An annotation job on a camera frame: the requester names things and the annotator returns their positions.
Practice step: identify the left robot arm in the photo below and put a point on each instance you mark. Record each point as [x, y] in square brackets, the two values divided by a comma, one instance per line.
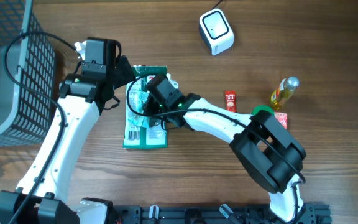
[41, 195]

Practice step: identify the green 3M gloves packet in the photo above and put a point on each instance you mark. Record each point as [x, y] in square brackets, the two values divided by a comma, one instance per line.
[154, 136]

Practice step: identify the white barcode scanner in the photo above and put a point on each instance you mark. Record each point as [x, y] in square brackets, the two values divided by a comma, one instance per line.
[216, 32]

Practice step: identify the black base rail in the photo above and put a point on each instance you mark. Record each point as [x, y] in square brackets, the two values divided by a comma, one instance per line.
[309, 214]

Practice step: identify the green lid white jar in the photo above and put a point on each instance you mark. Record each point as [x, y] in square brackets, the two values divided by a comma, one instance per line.
[262, 108]

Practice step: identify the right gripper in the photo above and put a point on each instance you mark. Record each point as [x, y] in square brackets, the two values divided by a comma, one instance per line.
[150, 107]

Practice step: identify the red white tube packet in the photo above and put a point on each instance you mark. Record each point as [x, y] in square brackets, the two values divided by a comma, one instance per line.
[230, 97]

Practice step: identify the red drink carton cup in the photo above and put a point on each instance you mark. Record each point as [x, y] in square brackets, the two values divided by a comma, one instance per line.
[282, 118]

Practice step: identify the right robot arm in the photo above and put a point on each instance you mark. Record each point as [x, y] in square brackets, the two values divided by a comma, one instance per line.
[268, 152]

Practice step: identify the dark grey mesh basket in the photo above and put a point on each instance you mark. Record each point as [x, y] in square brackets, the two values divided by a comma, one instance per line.
[27, 76]

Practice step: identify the yellow oil bottle silver cap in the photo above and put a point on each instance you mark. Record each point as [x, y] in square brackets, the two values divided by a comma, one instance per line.
[284, 92]

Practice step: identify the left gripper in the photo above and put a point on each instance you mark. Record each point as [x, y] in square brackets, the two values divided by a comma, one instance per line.
[123, 71]

